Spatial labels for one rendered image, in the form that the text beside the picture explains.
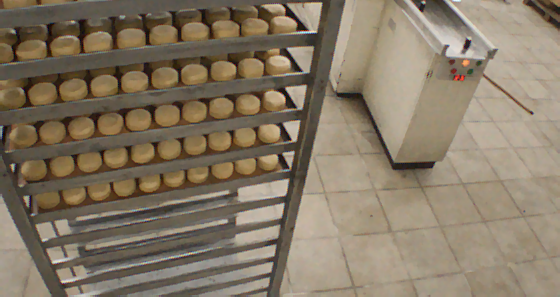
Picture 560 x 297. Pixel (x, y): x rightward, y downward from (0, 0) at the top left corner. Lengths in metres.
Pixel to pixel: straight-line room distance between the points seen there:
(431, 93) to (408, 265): 0.89
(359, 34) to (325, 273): 1.50
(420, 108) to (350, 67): 0.74
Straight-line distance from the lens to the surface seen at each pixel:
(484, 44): 2.44
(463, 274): 2.43
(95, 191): 1.02
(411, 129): 2.52
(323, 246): 2.26
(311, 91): 0.88
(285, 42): 0.82
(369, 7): 2.81
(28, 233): 1.01
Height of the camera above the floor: 1.80
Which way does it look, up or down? 41 degrees down
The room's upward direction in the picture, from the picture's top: 9 degrees clockwise
